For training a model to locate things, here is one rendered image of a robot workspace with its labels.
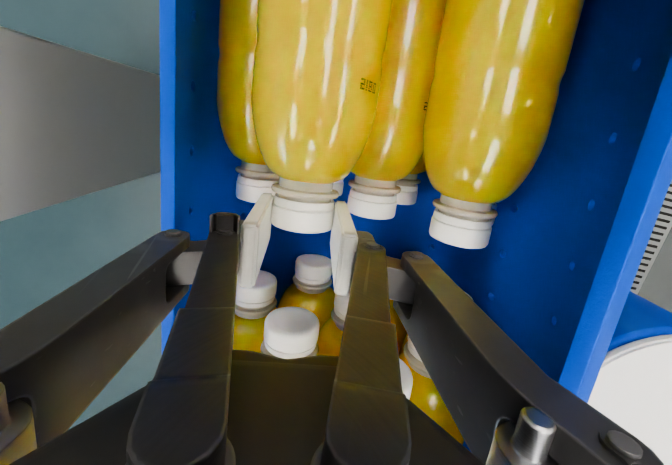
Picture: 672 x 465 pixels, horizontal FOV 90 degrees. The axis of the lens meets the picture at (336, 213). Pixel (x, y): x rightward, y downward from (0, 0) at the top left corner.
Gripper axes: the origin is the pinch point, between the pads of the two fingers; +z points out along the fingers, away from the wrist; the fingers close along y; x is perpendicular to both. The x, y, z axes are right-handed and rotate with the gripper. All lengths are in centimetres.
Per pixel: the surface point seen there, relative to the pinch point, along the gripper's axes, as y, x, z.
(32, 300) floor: -107, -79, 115
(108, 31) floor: -73, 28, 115
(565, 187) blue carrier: 18.8, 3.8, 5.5
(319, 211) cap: 0.9, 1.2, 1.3
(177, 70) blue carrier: -7.9, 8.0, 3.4
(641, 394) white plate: 39.5, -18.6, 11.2
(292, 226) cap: -0.5, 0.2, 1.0
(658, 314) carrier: 43.2, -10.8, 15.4
